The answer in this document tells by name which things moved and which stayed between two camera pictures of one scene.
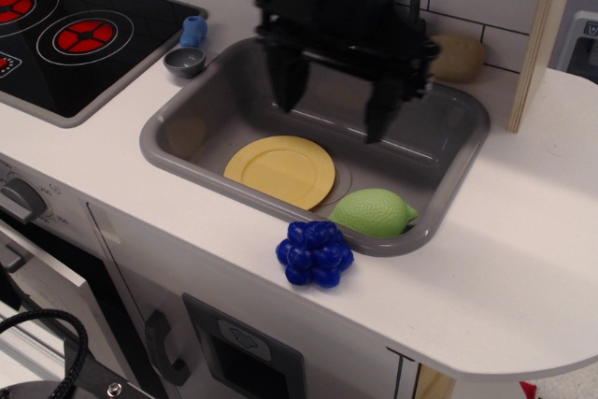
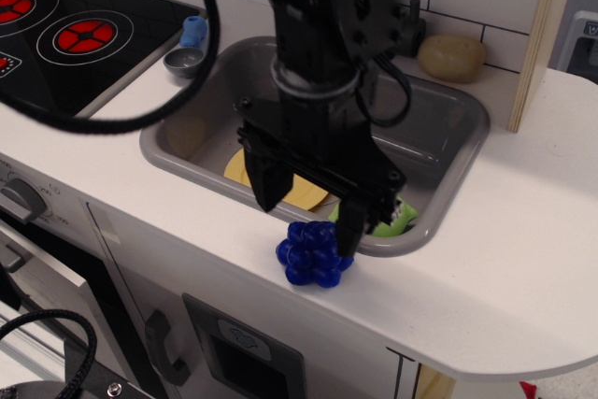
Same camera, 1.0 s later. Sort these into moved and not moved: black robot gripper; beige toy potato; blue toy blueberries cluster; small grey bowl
Moved: black robot gripper
Not moved: blue toy blueberries cluster; beige toy potato; small grey bowl
